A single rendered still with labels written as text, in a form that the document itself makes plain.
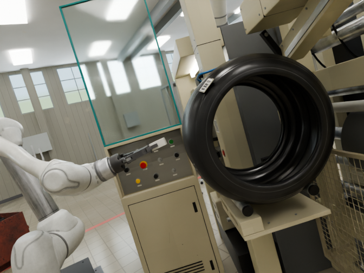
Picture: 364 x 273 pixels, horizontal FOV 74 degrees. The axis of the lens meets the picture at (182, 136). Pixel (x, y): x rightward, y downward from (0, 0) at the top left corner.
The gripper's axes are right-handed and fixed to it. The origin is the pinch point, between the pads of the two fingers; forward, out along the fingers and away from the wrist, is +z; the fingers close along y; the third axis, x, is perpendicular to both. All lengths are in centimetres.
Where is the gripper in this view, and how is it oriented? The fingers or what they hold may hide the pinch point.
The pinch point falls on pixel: (157, 144)
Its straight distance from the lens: 99.1
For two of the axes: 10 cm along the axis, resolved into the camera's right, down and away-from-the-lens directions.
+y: -0.7, -0.7, 9.9
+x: 4.2, 9.0, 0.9
